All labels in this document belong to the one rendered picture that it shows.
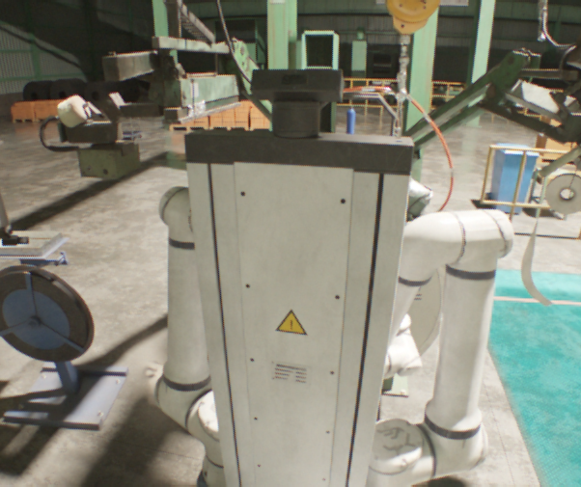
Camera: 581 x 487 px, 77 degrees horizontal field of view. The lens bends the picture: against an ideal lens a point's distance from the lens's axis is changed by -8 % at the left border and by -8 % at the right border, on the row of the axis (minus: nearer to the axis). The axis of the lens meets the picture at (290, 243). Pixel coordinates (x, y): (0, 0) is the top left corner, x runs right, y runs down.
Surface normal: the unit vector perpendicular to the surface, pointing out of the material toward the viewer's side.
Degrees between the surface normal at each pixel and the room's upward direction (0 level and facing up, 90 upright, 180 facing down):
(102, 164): 89
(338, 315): 90
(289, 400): 90
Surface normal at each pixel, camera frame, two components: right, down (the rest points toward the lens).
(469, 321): -0.28, 0.25
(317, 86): -0.21, -0.08
